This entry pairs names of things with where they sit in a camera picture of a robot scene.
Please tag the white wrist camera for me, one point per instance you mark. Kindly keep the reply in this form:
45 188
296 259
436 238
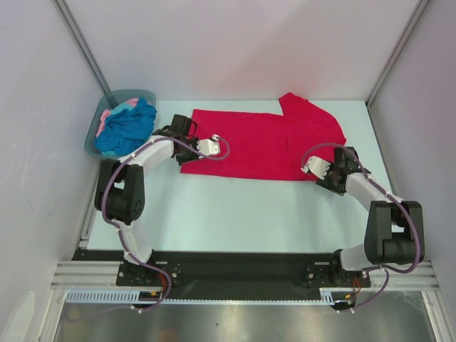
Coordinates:
317 166
209 146

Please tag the blue t shirt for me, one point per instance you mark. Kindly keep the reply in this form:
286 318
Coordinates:
140 124

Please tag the aluminium corner post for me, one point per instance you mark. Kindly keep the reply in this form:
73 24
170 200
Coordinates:
411 25
81 43

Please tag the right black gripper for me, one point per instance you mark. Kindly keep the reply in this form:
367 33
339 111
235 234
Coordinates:
331 179

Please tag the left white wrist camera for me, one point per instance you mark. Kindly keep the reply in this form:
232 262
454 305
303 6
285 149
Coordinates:
209 146

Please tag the pink t shirt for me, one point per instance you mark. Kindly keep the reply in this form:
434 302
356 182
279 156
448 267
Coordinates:
127 105

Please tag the light teal t shirt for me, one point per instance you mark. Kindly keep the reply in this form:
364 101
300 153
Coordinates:
111 137

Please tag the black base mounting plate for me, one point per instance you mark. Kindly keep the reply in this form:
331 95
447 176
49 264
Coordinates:
205 289

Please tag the slotted cable duct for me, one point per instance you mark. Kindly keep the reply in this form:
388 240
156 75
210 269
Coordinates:
320 297

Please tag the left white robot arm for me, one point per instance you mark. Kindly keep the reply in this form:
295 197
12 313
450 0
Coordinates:
120 191

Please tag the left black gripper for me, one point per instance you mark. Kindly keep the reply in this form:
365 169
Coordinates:
182 160

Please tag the aluminium front rail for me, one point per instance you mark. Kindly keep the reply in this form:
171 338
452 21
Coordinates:
112 274

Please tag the left aluminium corner post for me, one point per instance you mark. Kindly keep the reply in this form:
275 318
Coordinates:
81 43

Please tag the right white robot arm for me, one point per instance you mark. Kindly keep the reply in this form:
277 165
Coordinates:
394 236

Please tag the right aluminium corner post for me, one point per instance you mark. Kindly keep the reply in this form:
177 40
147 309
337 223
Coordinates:
411 25

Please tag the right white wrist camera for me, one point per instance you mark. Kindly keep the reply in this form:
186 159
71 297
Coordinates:
317 166

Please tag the translucent blue plastic basket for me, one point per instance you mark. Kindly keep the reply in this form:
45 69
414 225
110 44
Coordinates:
109 101

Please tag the red t shirt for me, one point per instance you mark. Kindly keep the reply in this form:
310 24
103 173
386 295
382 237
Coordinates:
267 146

